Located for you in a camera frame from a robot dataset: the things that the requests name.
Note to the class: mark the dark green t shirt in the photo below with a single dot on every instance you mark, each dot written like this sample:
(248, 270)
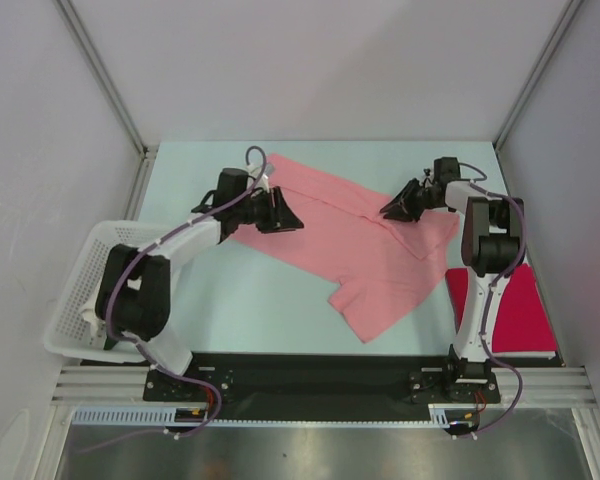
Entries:
(109, 344)

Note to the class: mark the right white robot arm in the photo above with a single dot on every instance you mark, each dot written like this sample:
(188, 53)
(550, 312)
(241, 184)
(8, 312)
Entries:
(493, 246)

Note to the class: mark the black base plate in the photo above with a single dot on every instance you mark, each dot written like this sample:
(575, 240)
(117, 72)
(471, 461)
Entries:
(286, 387)

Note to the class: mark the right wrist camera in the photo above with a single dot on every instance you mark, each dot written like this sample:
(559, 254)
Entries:
(444, 171)

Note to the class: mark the white crumpled t shirt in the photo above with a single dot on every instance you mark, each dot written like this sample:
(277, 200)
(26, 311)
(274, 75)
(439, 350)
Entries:
(92, 315)

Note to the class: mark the pink t shirt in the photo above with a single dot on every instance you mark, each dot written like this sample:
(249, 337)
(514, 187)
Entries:
(384, 269)

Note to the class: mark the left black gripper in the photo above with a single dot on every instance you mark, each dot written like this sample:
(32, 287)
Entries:
(279, 217)

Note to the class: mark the white plastic basket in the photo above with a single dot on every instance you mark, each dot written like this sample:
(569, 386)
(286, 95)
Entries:
(68, 334)

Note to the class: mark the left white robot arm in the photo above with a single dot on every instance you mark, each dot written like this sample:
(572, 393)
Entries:
(135, 293)

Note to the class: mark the folded red t shirt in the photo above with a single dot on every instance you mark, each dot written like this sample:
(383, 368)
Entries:
(517, 324)

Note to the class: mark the white slotted cable duct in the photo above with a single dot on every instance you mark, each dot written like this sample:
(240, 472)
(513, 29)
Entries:
(172, 417)

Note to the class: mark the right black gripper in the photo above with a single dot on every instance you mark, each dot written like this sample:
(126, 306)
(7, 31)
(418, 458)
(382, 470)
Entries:
(403, 206)

